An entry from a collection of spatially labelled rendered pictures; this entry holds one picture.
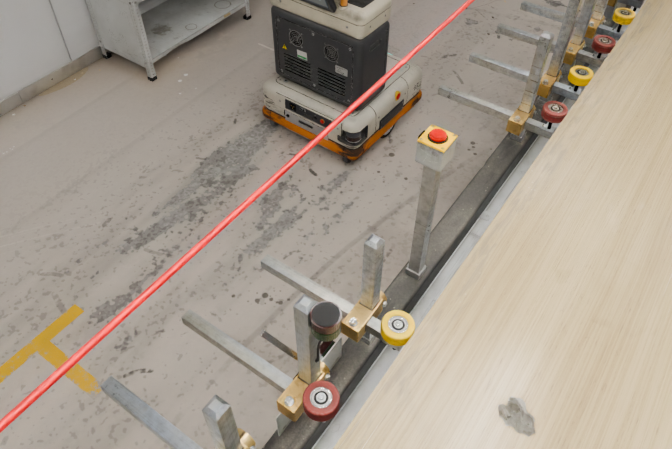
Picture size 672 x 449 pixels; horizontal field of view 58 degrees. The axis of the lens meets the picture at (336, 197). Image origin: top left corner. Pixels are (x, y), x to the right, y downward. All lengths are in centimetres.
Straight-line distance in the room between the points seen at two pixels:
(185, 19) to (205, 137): 102
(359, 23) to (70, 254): 163
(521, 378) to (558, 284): 29
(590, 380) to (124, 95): 299
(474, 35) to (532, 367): 303
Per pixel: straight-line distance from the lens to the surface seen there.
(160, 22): 411
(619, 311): 163
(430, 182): 150
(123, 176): 323
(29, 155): 354
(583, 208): 182
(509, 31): 264
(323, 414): 135
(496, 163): 217
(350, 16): 271
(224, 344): 150
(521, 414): 140
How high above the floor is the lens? 214
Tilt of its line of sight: 46 degrees down
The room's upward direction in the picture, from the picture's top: straight up
